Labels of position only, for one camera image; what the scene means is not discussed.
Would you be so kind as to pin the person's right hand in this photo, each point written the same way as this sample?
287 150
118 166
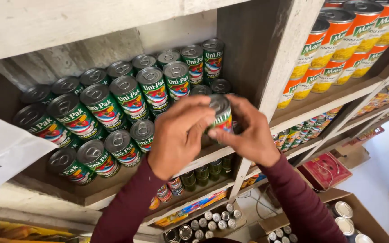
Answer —
252 138

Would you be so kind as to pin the person's left hand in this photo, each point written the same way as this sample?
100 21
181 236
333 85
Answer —
176 141

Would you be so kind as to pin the green sardine can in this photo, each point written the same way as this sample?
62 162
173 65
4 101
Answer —
220 113

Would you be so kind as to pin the group of dark green cans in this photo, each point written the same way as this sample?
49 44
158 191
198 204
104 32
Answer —
202 173

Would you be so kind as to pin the row of green yellow cans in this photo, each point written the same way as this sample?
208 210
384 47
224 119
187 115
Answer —
294 136

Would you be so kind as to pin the red label can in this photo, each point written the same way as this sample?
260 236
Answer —
164 194
176 185

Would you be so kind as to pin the orange label can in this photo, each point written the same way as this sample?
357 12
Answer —
154 203

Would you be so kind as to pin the row of colourful snack packets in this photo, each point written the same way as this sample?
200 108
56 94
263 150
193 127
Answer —
198 206

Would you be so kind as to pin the stack of green sardine tins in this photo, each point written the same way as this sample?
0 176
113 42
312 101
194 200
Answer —
103 108

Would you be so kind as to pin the red flat box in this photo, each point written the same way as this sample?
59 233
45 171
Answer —
326 170

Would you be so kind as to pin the group of small silver cans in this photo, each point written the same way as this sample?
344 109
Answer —
211 220

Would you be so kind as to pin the white wooden shelf unit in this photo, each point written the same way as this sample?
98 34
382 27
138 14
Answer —
275 50

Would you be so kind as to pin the cluster of small tins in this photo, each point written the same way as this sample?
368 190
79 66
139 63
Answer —
282 234

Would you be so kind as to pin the small cardboard carton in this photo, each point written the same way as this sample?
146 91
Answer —
355 156

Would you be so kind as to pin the large silver can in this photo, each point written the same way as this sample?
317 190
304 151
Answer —
345 225
343 209
364 239

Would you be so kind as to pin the stack of orange corn cans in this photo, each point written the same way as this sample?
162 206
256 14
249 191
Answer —
336 37

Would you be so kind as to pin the brown cardboard box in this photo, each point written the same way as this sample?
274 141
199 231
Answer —
366 216

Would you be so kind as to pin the row of yellow sachets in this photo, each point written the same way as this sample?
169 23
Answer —
383 94

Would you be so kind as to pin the white plastic bag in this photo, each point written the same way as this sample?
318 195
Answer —
5 148

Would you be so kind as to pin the heap of yellow packets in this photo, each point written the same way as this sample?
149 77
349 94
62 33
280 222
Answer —
22 233

